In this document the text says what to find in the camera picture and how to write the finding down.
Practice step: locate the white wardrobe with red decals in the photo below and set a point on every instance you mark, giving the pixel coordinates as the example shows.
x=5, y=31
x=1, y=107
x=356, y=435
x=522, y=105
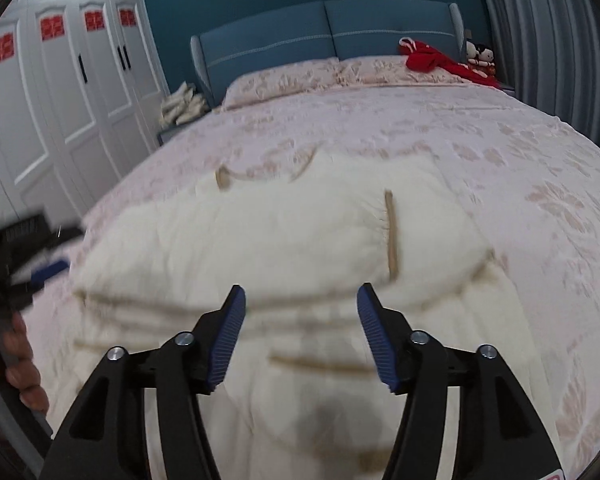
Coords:
x=55, y=85

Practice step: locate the blue upholstered headboard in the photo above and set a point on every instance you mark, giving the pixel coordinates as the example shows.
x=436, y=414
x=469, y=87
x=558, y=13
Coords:
x=280, y=40

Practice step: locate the red garment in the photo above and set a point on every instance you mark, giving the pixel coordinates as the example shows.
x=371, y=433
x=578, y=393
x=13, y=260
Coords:
x=430, y=60

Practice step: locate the person's left hand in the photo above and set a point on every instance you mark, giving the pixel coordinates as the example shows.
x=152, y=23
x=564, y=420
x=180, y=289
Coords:
x=22, y=360

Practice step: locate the grey curtain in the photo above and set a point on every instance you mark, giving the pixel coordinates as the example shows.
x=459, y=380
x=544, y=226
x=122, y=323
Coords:
x=545, y=35

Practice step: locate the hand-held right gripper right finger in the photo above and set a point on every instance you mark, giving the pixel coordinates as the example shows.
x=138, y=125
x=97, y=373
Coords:
x=375, y=340

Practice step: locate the cream padded jacket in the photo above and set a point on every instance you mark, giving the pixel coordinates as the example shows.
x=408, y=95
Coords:
x=280, y=220

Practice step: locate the dark nightstand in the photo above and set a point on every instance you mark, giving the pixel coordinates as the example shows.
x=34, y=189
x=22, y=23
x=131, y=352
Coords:
x=167, y=135

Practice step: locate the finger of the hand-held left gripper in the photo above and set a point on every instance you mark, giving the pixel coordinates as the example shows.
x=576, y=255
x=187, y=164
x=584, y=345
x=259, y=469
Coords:
x=50, y=270
x=62, y=237

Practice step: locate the bed with pink floral sheet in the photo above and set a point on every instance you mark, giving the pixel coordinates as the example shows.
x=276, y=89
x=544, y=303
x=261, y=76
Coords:
x=505, y=170

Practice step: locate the plush toy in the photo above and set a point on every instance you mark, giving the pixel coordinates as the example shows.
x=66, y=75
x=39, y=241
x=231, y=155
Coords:
x=480, y=54

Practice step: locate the pile of cream cloths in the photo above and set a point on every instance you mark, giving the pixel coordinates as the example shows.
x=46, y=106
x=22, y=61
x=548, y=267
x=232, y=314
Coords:
x=182, y=105

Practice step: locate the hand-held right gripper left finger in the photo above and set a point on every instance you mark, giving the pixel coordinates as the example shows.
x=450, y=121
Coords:
x=227, y=345

